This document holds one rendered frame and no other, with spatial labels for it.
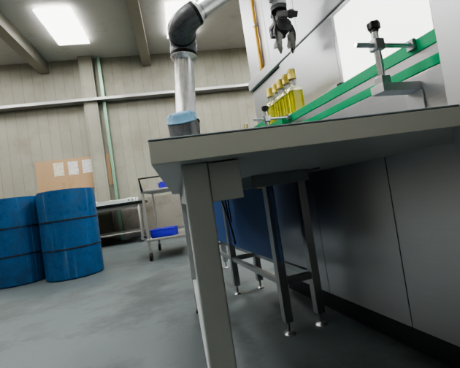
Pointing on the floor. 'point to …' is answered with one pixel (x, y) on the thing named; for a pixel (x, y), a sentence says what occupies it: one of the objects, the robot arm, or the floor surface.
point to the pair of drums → (42, 238)
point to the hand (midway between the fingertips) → (287, 50)
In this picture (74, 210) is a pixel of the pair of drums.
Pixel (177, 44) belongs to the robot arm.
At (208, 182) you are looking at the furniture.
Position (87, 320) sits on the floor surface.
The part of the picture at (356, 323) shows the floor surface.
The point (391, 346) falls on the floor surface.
